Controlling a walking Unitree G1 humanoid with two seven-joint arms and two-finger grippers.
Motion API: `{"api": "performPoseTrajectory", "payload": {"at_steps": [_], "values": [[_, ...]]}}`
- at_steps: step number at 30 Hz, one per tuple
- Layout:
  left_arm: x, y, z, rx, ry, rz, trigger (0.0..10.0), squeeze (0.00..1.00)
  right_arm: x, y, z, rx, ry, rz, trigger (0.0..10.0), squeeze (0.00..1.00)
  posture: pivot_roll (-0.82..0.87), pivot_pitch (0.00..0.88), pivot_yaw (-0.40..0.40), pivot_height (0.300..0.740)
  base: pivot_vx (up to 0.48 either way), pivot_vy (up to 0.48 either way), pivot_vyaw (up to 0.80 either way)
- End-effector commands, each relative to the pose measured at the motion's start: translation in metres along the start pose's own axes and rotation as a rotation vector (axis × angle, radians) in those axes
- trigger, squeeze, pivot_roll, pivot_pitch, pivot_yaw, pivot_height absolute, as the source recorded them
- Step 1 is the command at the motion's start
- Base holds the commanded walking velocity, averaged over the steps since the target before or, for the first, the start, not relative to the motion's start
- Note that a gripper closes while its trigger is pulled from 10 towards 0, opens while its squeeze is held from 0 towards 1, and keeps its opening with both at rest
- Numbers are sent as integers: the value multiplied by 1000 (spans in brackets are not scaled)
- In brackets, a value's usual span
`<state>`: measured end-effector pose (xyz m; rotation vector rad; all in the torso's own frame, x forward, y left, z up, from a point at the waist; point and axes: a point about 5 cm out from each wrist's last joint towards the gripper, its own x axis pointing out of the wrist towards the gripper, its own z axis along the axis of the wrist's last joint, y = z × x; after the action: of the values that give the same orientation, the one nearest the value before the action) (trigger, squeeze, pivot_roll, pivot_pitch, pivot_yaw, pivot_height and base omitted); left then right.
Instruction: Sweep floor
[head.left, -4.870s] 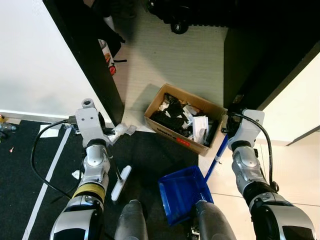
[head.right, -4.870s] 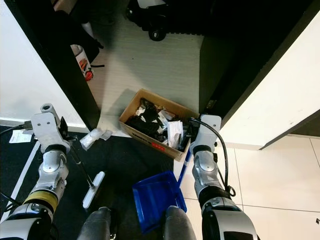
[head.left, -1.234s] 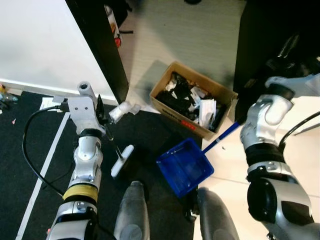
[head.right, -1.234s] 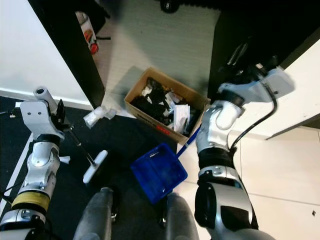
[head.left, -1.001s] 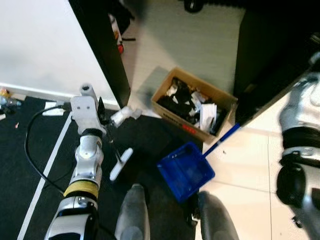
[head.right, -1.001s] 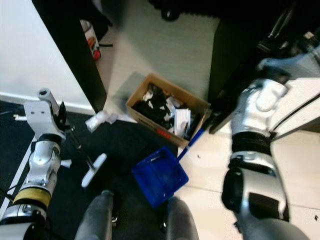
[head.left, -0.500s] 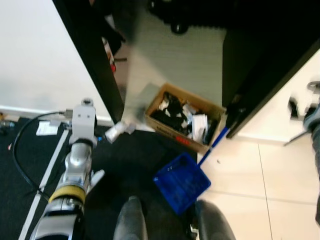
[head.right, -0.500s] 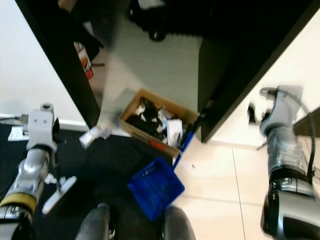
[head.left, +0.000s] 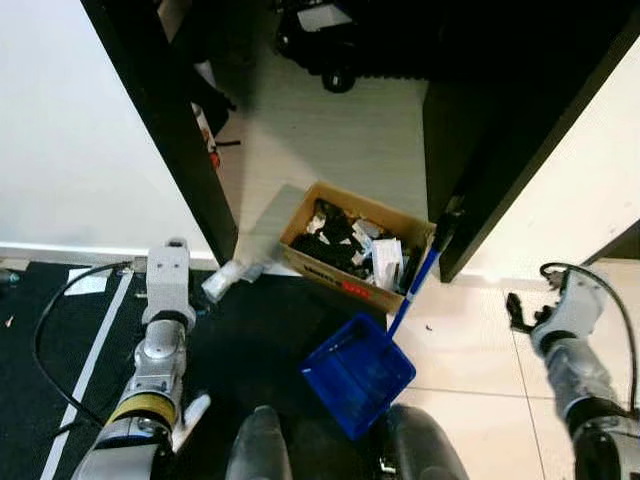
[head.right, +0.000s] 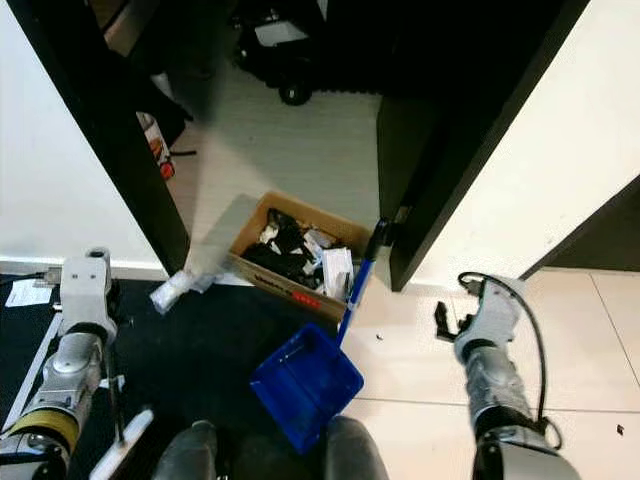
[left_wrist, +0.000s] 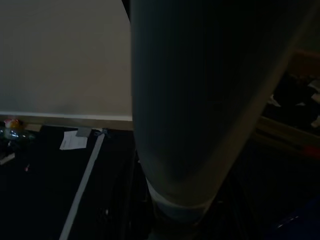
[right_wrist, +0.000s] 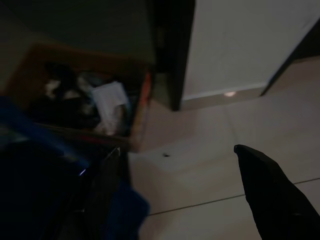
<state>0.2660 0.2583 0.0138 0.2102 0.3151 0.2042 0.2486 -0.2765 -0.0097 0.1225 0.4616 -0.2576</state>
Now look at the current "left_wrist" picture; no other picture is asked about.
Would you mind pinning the black floor mat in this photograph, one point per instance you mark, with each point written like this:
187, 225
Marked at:
45, 190

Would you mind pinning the blue tape cross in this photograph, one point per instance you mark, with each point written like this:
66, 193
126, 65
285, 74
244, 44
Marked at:
105, 131

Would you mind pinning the grey tape piece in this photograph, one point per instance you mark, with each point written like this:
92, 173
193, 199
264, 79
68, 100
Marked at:
83, 132

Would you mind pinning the pale wooden baseboard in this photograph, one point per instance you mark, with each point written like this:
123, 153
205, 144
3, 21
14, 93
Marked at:
75, 121

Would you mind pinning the white printed paper sheet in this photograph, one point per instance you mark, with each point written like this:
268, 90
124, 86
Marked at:
72, 143

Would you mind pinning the long white tape strip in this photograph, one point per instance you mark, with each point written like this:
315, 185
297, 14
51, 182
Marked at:
85, 175

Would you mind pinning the black crumpled cloth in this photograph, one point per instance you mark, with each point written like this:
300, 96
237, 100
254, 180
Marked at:
295, 92

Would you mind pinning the small red object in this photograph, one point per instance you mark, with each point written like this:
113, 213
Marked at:
26, 167

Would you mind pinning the small flat white object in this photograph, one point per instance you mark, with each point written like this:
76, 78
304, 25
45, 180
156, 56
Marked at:
6, 160

